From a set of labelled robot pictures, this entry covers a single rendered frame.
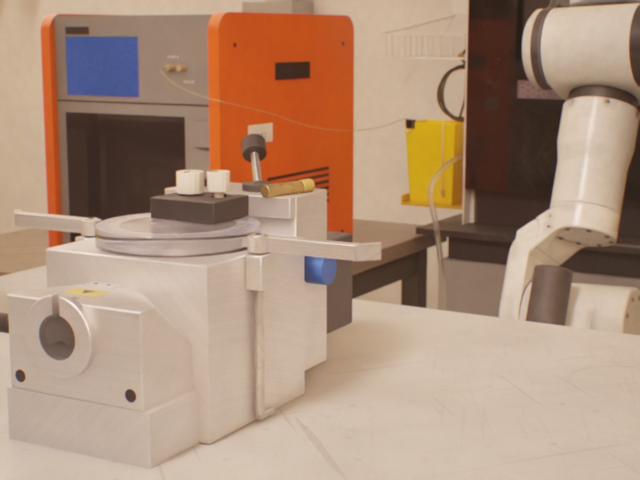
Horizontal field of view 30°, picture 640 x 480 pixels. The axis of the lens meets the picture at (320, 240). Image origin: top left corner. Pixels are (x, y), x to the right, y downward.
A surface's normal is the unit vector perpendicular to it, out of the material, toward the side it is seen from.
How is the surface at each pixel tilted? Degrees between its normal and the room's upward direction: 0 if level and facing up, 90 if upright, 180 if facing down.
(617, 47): 92
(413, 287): 90
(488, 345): 0
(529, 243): 65
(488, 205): 90
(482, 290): 90
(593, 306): 56
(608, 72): 127
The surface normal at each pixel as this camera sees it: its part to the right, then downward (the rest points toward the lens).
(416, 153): -0.53, 0.19
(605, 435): 0.00, -0.99
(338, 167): 0.86, 0.09
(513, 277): -0.51, -0.29
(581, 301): -0.43, -0.56
